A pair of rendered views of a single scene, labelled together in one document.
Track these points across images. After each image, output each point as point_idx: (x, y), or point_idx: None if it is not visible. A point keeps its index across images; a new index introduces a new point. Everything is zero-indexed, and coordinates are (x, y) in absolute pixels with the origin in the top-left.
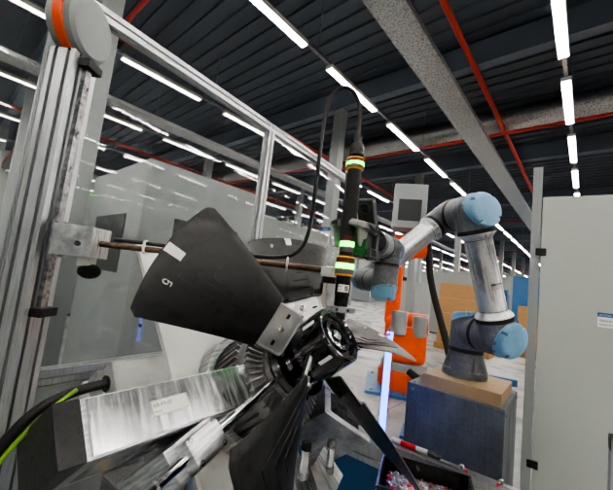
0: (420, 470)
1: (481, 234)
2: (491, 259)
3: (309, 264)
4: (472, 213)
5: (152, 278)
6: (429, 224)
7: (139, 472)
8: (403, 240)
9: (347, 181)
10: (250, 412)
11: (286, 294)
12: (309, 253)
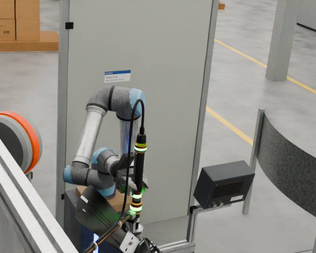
0: None
1: (137, 119)
2: (137, 129)
3: (108, 210)
4: (138, 111)
5: None
6: (100, 112)
7: None
8: (91, 134)
9: (139, 160)
10: None
11: (118, 240)
12: (98, 200)
